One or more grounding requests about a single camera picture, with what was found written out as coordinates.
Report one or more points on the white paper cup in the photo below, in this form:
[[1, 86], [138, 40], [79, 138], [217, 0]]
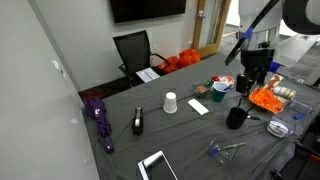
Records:
[[170, 103]]

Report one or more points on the clear container with tape rolls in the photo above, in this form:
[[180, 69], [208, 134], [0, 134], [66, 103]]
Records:
[[268, 87]]

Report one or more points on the dark pen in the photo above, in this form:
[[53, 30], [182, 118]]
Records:
[[240, 102], [250, 108]]

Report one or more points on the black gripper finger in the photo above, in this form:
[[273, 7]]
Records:
[[261, 76], [244, 85]]

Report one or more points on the blue bin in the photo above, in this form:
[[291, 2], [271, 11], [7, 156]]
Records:
[[275, 67]]

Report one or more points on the green cup with blue rim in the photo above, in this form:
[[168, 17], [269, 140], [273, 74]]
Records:
[[218, 96]]

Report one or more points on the red and green ribbon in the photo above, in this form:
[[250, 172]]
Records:
[[211, 81]]

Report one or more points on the red and white bowl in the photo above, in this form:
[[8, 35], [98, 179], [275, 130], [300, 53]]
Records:
[[228, 80]]

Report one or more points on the black wall television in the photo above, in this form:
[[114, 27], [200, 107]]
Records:
[[146, 10]]

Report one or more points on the dark red bag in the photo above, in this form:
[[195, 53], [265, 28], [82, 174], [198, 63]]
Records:
[[93, 93]]

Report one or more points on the white printed paper sheet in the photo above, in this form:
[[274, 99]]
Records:
[[148, 75]]

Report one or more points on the brown block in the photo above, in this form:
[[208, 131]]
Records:
[[202, 90]]

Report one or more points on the small blue object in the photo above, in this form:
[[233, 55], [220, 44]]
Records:
[[299, 116]]

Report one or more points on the yellowish tape roll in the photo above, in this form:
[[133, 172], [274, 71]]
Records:
[[291, 94]]

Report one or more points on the black marker with white tip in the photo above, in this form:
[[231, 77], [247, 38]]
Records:
[[253, 117]]

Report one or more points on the purple folded umbrella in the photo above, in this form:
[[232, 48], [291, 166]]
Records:
[[98, 113]]

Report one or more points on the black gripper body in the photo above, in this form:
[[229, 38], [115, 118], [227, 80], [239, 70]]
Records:
[[256, 59]]

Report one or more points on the tablet with white frame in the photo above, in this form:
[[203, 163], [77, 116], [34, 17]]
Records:
[[160, 170]]

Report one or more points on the white tape roll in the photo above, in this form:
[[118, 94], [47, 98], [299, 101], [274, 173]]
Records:
[[283, 92], [276, 90]]

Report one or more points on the round clear lidded container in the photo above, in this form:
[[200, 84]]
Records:
[[280, 126]]

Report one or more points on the black tape dispenser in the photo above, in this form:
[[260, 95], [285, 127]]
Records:
[[137, 128]]

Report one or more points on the small clear plastic tray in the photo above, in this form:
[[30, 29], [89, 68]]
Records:
[[226, 157]]

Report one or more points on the black cup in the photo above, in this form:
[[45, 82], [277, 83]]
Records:
[[235, 121]]

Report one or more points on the white eraser block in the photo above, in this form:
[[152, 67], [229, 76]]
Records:
[[198, 106]]

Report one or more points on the clear plastic box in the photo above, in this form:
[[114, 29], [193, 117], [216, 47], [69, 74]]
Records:
[[300, 107]]

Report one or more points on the brown and white packet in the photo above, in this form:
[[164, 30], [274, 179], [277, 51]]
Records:
[[276, 81]]

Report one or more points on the orange plastic bag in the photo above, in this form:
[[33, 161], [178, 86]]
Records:
[[171, 63], [190, 57]]

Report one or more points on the black mesh office chair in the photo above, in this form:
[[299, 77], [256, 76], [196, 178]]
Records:
[[133, 50]]

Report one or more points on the orange snack bag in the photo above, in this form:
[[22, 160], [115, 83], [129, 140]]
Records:
[[266, 100]]

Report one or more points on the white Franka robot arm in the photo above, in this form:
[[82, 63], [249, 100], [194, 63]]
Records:
[[260, 13]]

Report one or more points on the grey tablecloth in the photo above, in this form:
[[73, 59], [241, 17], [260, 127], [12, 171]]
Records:
[[183, 133]]

